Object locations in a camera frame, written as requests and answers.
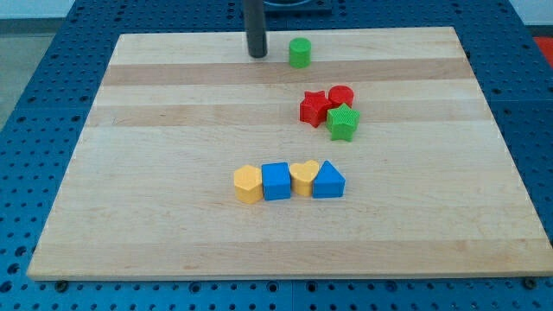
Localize yellow heart block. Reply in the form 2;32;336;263
289;160;320;197

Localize red star block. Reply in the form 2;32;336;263
299;91;332;128

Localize yellow hexagon block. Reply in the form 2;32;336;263
233;165;264;204

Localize red cylinder block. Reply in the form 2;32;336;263
328;85;354;108

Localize green star block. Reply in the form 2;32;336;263
326;103;360;142

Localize wooden board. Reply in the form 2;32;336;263
27;27;552;281

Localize blue cube block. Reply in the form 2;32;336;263
261;162;291;200

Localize blue triangle block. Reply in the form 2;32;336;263
312;161;346;199

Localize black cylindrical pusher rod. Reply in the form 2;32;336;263
243;0;268;58

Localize green cylinder block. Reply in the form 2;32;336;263
289;37;312;68

